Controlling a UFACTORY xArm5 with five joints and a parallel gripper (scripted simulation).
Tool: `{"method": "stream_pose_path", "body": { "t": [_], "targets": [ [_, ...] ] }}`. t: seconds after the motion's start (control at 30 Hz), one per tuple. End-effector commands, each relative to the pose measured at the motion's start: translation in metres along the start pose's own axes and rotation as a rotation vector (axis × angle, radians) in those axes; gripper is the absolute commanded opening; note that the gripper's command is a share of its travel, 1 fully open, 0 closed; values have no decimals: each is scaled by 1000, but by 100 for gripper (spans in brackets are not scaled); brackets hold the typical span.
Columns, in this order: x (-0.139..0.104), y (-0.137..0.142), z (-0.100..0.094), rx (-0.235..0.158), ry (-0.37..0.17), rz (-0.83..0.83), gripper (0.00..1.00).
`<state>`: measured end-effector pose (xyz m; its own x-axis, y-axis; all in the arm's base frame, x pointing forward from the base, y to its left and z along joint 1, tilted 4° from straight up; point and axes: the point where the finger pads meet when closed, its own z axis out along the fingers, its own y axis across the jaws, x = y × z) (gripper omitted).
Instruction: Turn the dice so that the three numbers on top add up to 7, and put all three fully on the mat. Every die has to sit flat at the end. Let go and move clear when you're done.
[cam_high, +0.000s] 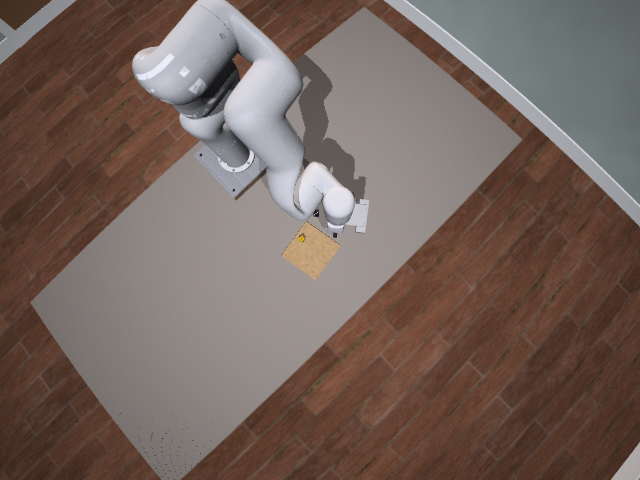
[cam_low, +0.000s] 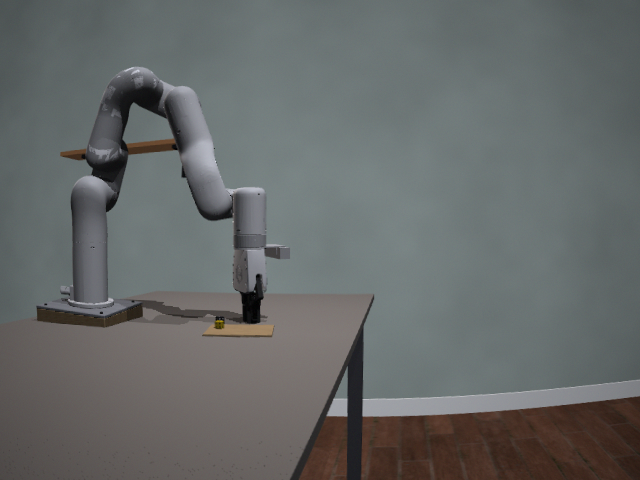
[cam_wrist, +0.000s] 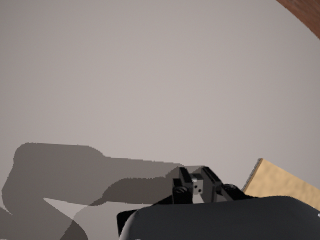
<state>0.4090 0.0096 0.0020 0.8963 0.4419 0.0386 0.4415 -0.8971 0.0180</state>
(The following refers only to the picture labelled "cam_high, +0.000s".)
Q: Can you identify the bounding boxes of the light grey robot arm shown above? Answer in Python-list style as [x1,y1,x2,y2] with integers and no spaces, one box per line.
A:
[132,0,369,234]

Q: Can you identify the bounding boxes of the tan square mat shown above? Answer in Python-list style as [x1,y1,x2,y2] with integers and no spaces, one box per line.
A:
[281,222,340,280]

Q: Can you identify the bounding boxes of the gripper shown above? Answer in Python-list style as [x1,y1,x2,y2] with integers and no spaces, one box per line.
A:
[327,221,345,238]

